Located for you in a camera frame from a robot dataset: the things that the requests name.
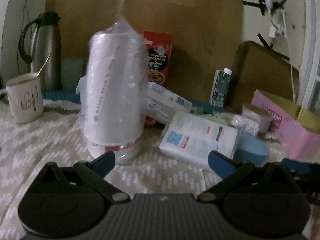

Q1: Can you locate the steel thermos jug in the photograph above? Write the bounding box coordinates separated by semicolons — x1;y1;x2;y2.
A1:
18;11;62;92

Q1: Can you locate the round nut can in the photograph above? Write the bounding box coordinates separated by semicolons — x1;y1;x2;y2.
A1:
241;103;273;137

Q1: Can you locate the blue sponge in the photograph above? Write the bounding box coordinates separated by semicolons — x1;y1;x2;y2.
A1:
233;132;268;165

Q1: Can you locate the green drink carton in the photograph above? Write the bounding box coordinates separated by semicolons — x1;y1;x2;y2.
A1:
209;68;232;107

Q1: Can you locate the red snack box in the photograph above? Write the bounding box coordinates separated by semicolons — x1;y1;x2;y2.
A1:
141;31;172;85

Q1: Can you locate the brown cardboard backdrop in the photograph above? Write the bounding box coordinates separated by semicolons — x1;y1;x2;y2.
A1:
45;0;243;101

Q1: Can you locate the green cloth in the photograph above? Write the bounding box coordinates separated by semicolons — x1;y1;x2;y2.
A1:
200;114;228;125

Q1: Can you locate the white tissue pack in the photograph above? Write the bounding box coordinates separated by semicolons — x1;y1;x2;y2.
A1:
159;111;240;171

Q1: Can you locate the pink tin box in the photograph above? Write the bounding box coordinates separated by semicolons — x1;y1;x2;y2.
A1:
252;90;319;162

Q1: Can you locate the cotton swab bag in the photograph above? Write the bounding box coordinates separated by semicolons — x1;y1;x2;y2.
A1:
220;113;259;137

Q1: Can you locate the white power cable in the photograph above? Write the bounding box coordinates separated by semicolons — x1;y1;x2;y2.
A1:
281;10;297;103

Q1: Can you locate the bagged white paper cup stack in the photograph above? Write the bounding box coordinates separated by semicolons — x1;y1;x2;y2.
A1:
76;19;148;164

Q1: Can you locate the patterned beige tablecloth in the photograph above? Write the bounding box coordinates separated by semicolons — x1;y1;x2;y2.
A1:
1;101;220;239

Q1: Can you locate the teal quilted mat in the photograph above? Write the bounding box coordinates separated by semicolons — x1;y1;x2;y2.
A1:
42;89;81;104

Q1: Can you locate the white wall charger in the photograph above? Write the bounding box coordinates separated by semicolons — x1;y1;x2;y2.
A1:
268;25;285;39

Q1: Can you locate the white enamel mug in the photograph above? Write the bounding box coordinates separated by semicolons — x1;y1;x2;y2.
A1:
3;73;43;124

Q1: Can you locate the brown chair back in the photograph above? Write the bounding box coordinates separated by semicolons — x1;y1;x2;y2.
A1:
225;41;299;112

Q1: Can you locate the white toothpaste box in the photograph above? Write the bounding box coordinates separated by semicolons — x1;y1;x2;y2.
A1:
146;82;192;125

